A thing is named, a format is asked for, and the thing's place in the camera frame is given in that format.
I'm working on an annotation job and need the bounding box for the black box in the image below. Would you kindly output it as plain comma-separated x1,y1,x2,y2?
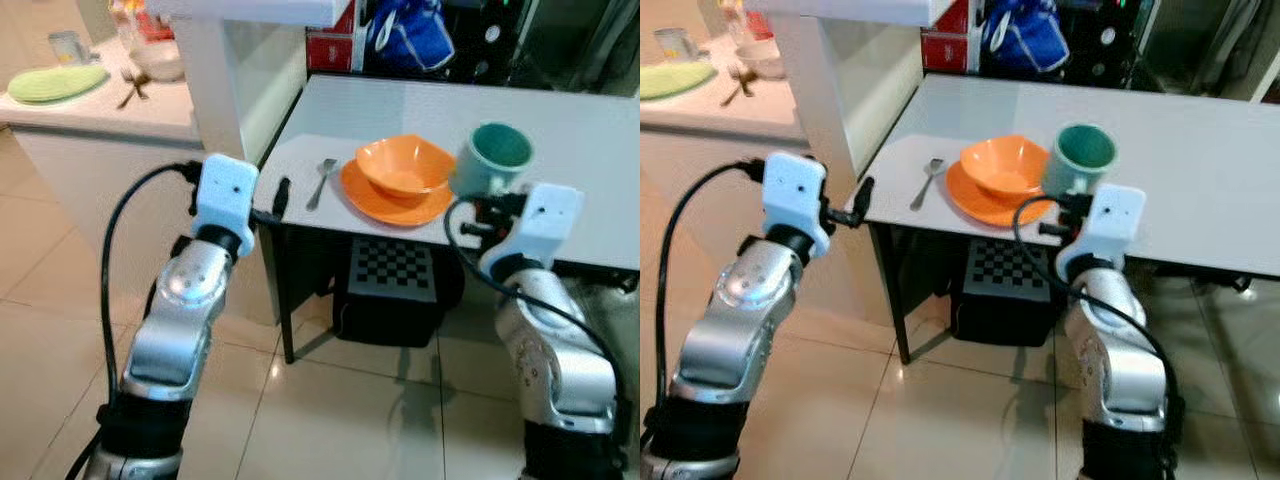
950,235,1076,349
333,235,466,349

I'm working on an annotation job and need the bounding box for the grey table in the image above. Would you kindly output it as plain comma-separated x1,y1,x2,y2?
862,75,1280,366
253,75,641,366

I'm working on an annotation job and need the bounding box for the checkerboard calibration board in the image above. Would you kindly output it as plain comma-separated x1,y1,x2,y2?
347,240,438,304
963,240,1051,304

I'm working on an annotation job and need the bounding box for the black appliance with dials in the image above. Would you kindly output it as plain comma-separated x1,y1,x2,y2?
440,0,536,86
1055,0,1151,86

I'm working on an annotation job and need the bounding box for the green mug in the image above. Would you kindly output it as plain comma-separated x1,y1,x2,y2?
1042,122,1119,198
450,122,536,198

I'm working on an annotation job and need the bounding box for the orange plate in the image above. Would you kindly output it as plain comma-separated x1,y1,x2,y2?
340,158,454,228
945,160,1051,228

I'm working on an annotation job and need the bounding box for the blue bag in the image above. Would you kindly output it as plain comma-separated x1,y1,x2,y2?
365,0,456,73
982,0,1071,73

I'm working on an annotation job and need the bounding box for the white pillar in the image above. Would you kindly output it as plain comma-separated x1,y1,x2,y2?
770,15,851,166
175,18,246,166

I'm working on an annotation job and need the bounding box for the white kitchen counter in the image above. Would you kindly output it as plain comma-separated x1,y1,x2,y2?
0,40,281,326
640,40,891,326

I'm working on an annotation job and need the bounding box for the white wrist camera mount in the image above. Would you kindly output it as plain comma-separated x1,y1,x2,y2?
192,153,259,256
497,183,586,276
762,153,831,259
1057,185,1148,283

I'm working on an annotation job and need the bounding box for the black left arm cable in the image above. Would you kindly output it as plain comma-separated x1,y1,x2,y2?
65,160,206,480
655,160,776,441

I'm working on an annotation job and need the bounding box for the green plate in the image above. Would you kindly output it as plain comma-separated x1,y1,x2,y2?
640,62,718,101
8,63,111,105

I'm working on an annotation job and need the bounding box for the white shelf board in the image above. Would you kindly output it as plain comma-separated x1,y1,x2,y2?
745,0,971,28
145,0,356,28

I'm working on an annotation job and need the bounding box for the orange bowl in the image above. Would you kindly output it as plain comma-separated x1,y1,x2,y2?
960,135,1051,198
355,135,456,198

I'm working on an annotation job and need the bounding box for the white printed mug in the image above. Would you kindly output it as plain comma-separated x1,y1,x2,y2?
48,30,91,66
655,28,698,63

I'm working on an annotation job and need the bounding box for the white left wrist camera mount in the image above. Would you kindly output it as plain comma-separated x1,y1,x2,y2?
762,153,831,259
192,153,259,256

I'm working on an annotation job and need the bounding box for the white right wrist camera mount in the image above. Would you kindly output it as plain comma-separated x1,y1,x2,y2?
1057,185,1148,283
497,183,586,276

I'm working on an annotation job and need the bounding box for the white bowl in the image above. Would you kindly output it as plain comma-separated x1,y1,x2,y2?
130,40,186,83
738,38,786,81

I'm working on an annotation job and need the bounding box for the red box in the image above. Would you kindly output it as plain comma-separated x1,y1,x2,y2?
305,0,371,73
920,0,986,73

